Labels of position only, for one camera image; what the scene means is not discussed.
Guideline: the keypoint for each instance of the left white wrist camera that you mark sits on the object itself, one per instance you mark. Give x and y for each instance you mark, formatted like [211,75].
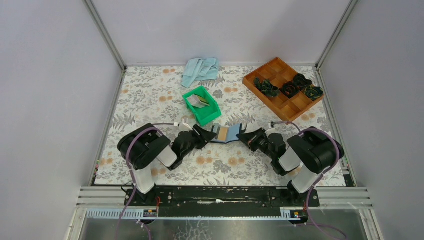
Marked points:
[183,125]

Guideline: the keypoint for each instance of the light blue cloth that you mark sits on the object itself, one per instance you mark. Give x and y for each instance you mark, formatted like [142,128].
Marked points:
[200,69]

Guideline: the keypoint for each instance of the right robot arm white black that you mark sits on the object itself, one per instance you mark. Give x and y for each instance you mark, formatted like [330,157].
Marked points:
[312,149]

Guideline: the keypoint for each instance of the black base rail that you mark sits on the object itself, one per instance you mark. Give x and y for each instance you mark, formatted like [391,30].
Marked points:
[221,201]

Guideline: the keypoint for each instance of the stack of cards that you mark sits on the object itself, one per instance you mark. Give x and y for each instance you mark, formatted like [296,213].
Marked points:
[197,101]

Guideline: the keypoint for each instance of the orange compartment tray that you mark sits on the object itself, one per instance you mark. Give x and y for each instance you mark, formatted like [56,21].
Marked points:
[283,90]

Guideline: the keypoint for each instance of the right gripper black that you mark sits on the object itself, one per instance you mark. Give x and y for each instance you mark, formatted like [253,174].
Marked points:
[250,139]

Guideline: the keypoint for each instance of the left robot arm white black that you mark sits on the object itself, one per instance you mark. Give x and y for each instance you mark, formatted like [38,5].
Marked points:
[146,144]

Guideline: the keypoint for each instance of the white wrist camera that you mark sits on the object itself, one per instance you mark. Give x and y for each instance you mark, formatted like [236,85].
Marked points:
[183,125]
[272,130]

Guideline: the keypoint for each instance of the green plastic bin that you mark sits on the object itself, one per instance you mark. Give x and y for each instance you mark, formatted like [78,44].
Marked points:
[204,115]

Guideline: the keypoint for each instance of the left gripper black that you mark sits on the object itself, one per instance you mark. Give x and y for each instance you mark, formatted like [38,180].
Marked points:
[204,135]

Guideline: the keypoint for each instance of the black card holder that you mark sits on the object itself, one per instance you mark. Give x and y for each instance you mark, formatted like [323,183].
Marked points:
[232,133]

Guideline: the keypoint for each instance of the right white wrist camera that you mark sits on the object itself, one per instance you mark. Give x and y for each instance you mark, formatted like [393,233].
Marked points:
[272,130]

